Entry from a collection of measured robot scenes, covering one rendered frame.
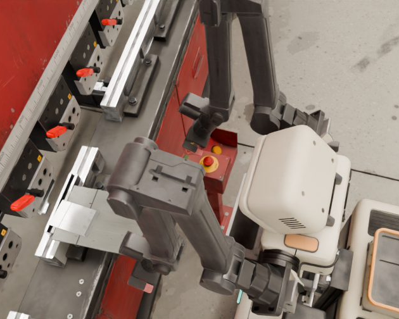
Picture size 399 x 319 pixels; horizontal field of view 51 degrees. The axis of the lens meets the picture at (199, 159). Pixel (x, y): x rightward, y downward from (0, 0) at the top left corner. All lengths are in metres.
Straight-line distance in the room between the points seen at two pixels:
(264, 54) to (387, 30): 2.38
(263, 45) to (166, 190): 0.45
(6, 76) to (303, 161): 0.65
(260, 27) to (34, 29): 0.51
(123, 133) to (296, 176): 0.87
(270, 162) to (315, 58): 2.12
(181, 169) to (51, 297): 0.88
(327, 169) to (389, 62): 2.17
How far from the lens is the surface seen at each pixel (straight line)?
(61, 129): 1.12
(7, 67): 0.99
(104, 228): 1.28
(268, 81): 1.00
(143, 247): 1.00
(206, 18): 0.87
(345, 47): 3.10
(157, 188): 0.59
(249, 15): 0.87
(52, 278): 1.42
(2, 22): 0.98
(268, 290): 0.94
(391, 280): 1.35
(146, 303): 2.18
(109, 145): 1.57
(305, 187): 0.87
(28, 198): 1.05
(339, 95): 2.81
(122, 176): 0.60
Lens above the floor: 2.14
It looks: 59 degrees down
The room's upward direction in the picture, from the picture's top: 9 degrees counter-clockwise
